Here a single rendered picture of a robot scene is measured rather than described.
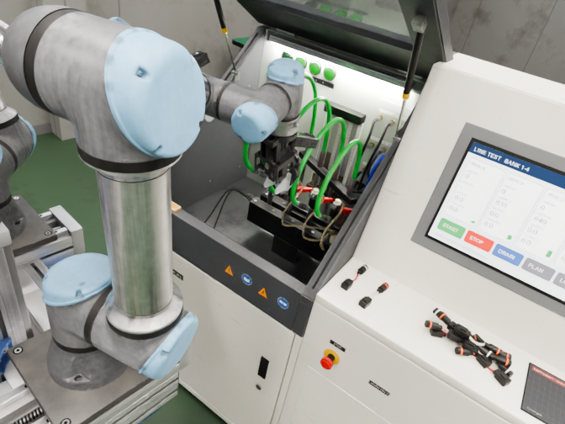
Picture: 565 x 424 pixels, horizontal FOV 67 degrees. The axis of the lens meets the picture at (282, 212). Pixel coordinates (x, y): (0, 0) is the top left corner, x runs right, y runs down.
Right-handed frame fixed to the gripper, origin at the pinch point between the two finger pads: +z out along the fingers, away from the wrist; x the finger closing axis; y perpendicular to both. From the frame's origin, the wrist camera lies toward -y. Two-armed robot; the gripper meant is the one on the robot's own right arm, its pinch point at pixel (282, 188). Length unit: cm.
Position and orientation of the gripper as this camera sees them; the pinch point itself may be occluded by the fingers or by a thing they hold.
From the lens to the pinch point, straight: 111.6
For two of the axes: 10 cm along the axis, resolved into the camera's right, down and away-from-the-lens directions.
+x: 7.6, 5.1, -4.1
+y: -6.5, 5.3, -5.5
